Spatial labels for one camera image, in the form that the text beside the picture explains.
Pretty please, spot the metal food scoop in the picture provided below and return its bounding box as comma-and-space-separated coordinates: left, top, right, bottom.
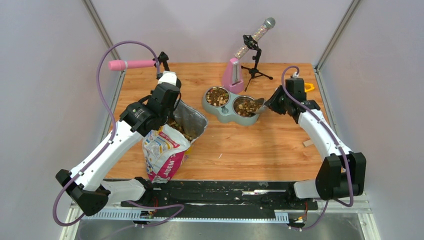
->
247, 97, 268, 114

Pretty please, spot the pet food bag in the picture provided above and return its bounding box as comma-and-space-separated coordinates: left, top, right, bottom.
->
141, 101, 208, 184

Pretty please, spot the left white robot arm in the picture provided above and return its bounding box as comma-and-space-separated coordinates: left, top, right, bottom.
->
55, 82, 181, 216

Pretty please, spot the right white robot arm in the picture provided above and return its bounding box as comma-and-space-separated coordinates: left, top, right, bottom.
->
265, 77, 367, 209

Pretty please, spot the grey double pet bowl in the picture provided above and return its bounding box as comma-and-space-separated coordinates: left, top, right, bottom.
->
201, 86, 259, 126

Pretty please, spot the yellow green triangle toy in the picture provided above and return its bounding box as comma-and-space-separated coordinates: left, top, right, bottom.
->
304, 82, 315, 93

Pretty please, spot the pink metronome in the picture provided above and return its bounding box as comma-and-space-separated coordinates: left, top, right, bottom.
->
221, 57, 244, 94

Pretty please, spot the small wooden block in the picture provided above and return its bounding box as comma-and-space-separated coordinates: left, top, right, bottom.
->
302, 139, 314, 148

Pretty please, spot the pink microphone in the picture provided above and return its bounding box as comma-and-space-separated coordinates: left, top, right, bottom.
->
107, 60, 156, 71

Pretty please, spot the black tripod mic stand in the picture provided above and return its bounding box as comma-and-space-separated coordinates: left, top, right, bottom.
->
241, 35, 274, 92

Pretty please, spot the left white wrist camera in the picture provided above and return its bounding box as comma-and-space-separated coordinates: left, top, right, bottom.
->
157, 70, 177, 86

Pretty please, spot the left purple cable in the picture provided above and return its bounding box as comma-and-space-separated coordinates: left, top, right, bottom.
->
52, 40, 163, 227

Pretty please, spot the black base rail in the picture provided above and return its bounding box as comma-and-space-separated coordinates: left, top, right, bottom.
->
82, 178, 369, 229

